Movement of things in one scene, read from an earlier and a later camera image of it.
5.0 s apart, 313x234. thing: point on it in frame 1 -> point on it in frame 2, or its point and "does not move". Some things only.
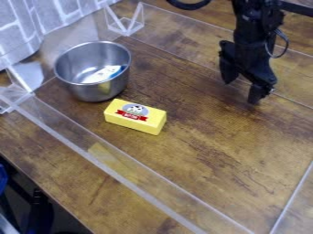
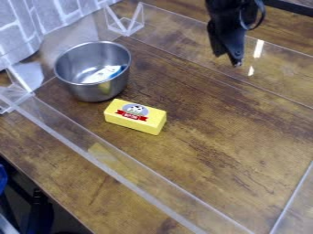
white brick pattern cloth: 27,18 does not move
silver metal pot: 93,68 does not move
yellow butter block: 135,116 does not move
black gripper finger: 257,92 -> 236,58
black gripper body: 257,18 -> 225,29
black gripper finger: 230,67 -> 217,41
